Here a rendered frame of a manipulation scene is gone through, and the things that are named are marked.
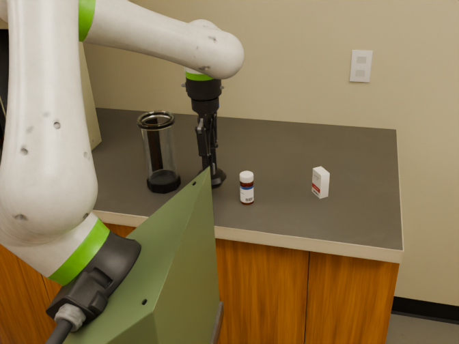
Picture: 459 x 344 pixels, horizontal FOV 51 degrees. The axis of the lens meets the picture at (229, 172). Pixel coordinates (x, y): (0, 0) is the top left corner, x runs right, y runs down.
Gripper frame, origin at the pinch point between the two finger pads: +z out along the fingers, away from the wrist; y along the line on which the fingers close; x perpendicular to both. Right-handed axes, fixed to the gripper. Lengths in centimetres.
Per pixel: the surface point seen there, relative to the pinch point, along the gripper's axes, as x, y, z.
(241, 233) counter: 13.3, 16.4, 11.6
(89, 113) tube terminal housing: -50, -21, -2
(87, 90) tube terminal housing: -50, -22, -10
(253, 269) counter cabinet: 15.8, 13.4, 26.2
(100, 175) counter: -38.2, -1.9, 10.4
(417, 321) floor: 75, -53, 104
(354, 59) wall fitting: 37, -56, -14
